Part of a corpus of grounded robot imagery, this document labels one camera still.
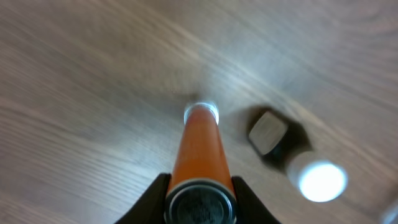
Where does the dark syrup bottle white cap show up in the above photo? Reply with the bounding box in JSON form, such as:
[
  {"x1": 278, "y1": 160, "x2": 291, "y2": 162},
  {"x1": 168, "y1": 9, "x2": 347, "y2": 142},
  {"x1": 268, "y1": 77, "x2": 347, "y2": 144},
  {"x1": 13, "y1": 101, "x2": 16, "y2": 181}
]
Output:
[{"x1": 247, "y1": 107, "x2": 349, "y2": 203}]

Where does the orange vitamin tube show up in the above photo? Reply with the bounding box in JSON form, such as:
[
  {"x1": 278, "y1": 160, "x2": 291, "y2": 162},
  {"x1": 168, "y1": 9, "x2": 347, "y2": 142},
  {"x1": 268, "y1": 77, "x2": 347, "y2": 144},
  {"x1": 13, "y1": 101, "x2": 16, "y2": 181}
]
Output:
[{"x1": 164, "y1": 101, "x2": 236, "y2": 224}]

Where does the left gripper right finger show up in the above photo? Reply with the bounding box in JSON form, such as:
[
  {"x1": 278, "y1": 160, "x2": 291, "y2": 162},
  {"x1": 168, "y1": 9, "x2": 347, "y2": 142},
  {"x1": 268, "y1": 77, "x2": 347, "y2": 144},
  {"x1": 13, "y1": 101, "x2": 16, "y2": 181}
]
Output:
[{"x1": 231, "y1": 176, "x2": 280, "y2": 224}]

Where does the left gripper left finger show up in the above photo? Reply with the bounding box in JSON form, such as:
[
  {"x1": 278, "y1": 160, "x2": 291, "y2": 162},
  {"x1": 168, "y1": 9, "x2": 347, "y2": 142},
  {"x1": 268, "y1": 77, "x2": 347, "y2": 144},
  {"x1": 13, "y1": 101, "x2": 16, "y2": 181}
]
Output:
[{"x1": 116, "y1": 173, "x2": 171, "y2": 224}]

